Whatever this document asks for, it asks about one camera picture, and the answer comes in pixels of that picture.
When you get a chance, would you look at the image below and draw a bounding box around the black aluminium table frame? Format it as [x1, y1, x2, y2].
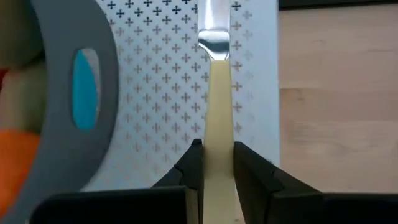
[278, 0, 398, 11]

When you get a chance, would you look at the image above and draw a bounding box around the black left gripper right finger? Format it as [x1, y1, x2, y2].
[233, 141, 398, 224]

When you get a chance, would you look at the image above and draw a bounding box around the white perforated metal shelf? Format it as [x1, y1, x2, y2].
[79, 0, 280, 191]

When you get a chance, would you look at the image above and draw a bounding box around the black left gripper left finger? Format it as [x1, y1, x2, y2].
[29, 139, 205, 224]

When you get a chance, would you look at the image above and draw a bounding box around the blue bowl with grey rim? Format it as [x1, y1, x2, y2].
[0, 0, 121, 224]

